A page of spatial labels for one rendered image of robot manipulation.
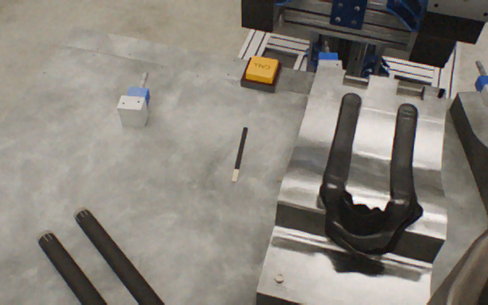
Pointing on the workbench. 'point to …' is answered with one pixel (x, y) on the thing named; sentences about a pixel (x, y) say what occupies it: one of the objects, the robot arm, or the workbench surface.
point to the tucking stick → (239, 154)
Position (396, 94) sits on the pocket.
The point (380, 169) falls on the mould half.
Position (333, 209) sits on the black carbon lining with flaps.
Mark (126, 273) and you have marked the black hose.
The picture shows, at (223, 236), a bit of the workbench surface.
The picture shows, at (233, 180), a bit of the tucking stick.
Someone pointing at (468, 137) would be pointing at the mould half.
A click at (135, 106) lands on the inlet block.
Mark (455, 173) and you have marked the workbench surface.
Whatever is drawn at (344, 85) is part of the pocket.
